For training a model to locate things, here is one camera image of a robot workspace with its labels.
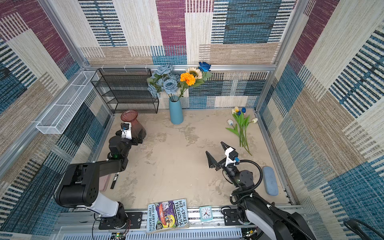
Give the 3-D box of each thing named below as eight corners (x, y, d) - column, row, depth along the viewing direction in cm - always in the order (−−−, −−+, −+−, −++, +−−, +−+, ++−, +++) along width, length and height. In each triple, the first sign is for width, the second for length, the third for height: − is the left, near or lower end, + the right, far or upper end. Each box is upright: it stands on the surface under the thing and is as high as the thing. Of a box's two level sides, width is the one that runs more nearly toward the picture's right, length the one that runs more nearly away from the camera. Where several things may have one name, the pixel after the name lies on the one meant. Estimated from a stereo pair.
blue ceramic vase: (172, 126, 113) (168, 105, 97) (171, 117, 118) (167, 96, 102) (183, 124, 114) (181, 104, 98) (181, 116, 119) (179, 95, 103)
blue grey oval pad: (267, 195, 82) (269, 193, 80) (259, 168, 92) (261, 166, 89) (279, 195, 82) (282, 193, 80) (270, 168, 92) (272, 166, 89)
